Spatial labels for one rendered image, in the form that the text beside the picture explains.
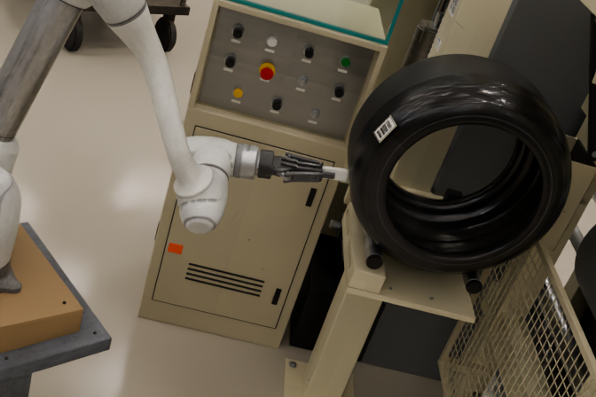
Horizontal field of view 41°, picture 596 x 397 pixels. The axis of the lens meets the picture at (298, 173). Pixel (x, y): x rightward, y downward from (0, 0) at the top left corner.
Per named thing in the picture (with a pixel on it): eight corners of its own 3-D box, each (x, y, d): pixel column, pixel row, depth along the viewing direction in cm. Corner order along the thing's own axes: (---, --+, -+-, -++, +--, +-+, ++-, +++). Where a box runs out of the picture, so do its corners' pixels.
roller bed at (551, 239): (496, 205, 257) (534, 125, 243) (537, 216, 259) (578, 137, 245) (508, 239, 240) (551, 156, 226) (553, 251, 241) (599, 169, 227)
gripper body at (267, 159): (258, 158, 201) (294, 163, 201) (260, 143, 208) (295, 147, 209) (254, 183, 205) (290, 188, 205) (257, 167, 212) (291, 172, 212)
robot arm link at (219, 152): (236, 159, 214) (231, 196, 205) (178, 152, 213) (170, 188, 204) (239, 131, 206) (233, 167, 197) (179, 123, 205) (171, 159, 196)
